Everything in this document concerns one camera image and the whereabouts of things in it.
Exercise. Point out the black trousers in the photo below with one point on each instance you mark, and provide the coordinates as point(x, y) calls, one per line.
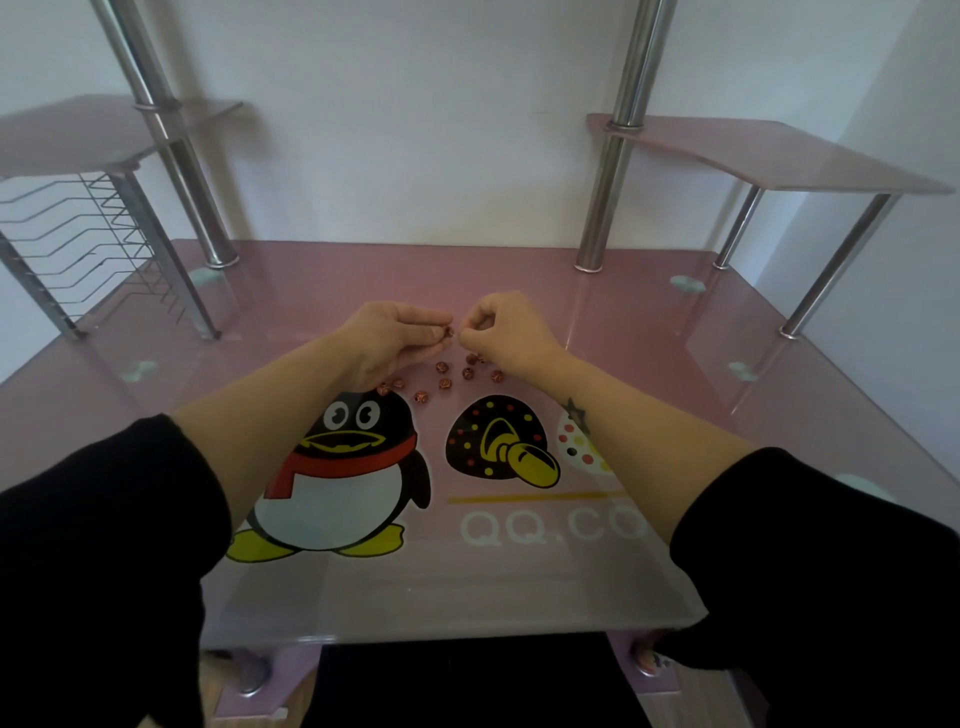
point(472, 686)

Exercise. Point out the person's right thumb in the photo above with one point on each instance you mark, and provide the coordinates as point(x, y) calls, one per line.
point(474, 340)

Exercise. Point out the person's right forearm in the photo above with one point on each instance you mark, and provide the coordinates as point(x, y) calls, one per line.
point(645, 442)

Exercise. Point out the person's left forearm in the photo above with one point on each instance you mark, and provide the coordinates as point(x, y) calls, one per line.
point(262, 420)

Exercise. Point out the tall chrome pole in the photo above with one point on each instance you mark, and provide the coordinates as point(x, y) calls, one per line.
point(622, 135)
point(169, 142)

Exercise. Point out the person's right hand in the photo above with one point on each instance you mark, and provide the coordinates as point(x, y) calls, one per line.
point(517, 334)

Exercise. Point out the penguin decal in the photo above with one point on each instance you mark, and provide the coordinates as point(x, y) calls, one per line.
point(337, 495)

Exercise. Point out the person's left hand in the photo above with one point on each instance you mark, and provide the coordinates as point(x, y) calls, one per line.
point(379, 337)

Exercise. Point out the black right sleeve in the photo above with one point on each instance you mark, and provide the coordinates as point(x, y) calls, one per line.
point(825, 585)

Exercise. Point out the black left sleeve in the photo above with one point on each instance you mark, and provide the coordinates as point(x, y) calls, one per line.
point(97, 570)

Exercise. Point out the person's left thumb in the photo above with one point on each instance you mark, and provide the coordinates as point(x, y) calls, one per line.
point(429, 336)

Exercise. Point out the pink desk leg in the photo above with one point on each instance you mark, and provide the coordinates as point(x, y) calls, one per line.
point(646, 664)
point(262, 679)

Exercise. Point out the short chrome support pole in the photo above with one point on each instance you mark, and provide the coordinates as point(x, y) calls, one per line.
point(739, 229)
point(836, 266)
point(37, 289)
point(166, 255)

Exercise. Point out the black sleeve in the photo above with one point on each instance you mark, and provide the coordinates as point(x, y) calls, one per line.
point(825, 585)
point(97, 570)

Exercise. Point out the scatter of brown beads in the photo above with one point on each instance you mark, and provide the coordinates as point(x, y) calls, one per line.
point(442, 367)

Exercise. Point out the pink glass shelf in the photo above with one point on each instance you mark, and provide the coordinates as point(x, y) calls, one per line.
point(82, 131)
point(765, 154)

